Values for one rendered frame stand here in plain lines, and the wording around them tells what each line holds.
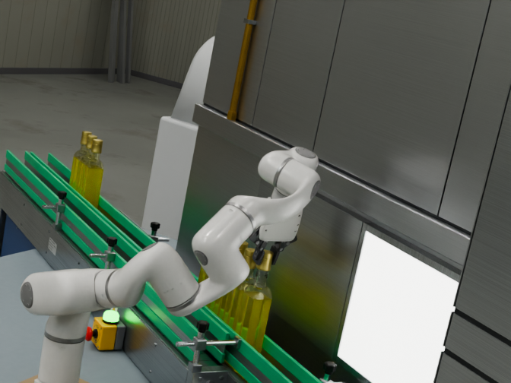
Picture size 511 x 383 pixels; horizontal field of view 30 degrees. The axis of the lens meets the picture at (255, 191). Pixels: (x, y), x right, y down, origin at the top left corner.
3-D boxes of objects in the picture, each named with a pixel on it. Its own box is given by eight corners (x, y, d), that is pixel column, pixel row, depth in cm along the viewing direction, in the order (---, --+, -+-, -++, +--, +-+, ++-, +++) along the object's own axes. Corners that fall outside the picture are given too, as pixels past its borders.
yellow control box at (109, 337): (122, 351, 262) (126, 326, 260) (96, 352, 258) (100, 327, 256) (112, 340, 268) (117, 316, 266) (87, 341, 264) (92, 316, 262)
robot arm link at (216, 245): (193, 206, 211) (226, 258, 217) (130, 267, 200) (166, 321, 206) (240, 204, 199) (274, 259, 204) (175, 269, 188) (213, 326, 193)
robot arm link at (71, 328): (96, 340, 222) (107, 275, 218) (47, 347, 212) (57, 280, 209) (74, 324, 228) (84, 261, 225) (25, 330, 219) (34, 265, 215)
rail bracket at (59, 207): (62, 232, 313) (68, 193, 310) (40, 231, 310) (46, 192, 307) (58, 228, 317) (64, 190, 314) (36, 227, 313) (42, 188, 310)
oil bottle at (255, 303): (258, 368, 236) (275, 288, 231) (239, 370, 233) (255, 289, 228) (247, 359, 240) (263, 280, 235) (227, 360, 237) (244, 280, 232)
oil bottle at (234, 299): (245, 359, 240) (261, 280, 235) (226, 359, 237) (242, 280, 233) (235, 349, 245) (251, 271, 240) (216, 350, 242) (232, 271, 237)
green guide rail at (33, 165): (223, 363, 234) (230, 333, 232) (220, 363, 233) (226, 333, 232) (24, 170, 379) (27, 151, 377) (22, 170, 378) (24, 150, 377)
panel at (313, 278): (461, 451, 191) (503, 292, 183) (450, 452, 189) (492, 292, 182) (248, 285, 265) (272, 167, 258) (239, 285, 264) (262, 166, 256)
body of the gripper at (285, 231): (298, 190, 229) (284, 229, 233) (262, 188, 223) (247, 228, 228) (312, 207, 223) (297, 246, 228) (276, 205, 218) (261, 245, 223)
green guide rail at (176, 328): (197, 364, 230) (203, 333, 228) (193, 365, 230) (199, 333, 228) (6, 169, 375) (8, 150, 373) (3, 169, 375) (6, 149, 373)
